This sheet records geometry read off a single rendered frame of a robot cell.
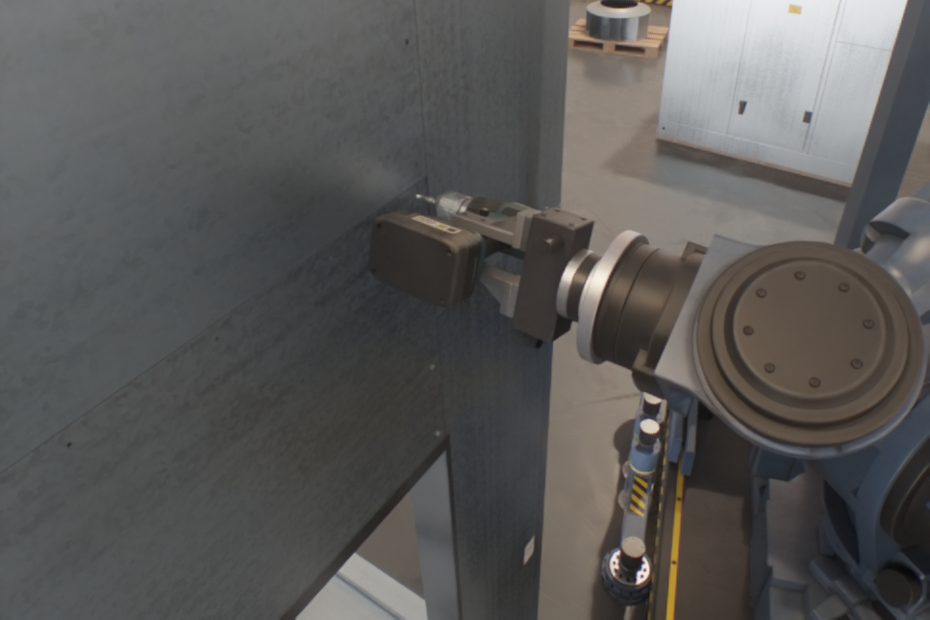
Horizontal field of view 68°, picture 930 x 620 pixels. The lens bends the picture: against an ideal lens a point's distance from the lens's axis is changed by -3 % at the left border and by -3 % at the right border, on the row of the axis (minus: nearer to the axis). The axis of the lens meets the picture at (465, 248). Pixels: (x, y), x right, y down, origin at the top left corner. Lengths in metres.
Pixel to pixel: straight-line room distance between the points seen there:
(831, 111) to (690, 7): 1.44
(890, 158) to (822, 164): 5.15
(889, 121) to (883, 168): 0.10
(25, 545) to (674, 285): 0.63
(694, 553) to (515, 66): 1.01
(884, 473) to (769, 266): 0.44
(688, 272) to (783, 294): 0.10
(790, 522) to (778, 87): 5.31
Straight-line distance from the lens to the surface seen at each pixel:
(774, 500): 1.50
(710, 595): 1.54
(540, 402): 1.68
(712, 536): 1.61
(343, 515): 1.15
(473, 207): 0.89
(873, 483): 1.02
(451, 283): 0.70
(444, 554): 1.64
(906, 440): 0.98
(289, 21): 0.74
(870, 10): 6.23
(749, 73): 6.54
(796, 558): 1.44
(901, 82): 1.50
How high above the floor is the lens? 3.12
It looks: 35 degrees down
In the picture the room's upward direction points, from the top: 2 degrees counter-clockwise
